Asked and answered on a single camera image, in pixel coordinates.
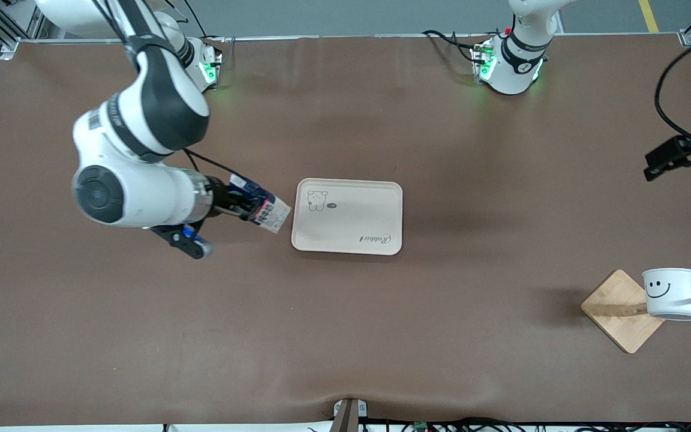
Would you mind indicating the brown table cover sheet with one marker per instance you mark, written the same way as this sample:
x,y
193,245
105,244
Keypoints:
x,y
345,330

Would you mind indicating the small green circuit board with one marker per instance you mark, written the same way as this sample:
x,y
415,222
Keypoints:
x,y
421,426

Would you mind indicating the wooden cup rack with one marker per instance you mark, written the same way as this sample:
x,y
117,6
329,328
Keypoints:
x,y
618,312

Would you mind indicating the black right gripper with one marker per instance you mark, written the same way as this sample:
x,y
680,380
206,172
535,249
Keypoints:
x,y
221,198

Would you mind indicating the metal bracket with wooden post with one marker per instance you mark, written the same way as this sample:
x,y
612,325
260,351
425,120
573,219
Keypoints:
x,y
348,417

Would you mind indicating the beige plastic tray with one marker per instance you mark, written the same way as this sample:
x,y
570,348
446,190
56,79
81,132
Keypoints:
x,y
351,222

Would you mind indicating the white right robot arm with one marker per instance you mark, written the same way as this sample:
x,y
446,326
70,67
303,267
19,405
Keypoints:
x,y
141,120

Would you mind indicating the blue white milk carton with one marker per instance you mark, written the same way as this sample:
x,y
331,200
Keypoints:
x,y
270,213

